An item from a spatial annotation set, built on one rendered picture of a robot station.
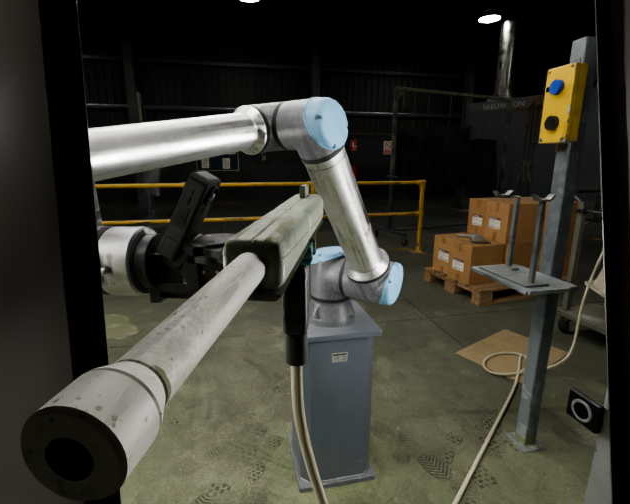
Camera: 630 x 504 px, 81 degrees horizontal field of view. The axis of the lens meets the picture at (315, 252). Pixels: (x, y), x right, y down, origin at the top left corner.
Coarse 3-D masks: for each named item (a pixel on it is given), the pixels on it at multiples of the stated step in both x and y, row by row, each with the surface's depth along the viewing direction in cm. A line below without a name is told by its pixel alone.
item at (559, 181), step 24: (576, 48) 130; (576, 144) 135; (576, 168) 137; (552, 192) 143; (552, 216) 143; (552, 240) 144; (552, 264) 145; (552, 312) 150; (528, 360) 159; (528, 384) 160; (528, 408) 160; (528, 432) 163
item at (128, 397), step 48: (240, 240) 27; (288, 240) 29; (240, 288) 21; (288, 288) 46; (192, 336) 16; (288, 336) 48; (96, 384) 11; (144, 384) 12; (48, 432) 10; (96, 432) 10; (144, 432) 11; (48, 480) 11; (96, 480) 10
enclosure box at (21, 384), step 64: (0, 0) 22; (64, 0) 28; (0, 64) 21; (64, 64) 28; (0, 128) 20; (64, 128) 28; (0, 192) 20; (64, 192) 28; (0, 256) 19; (64, 256) 29; (0, 320) 19; (64, 320) 28; (0, 384) 18; (64, 384) 27; (0, 448) 18
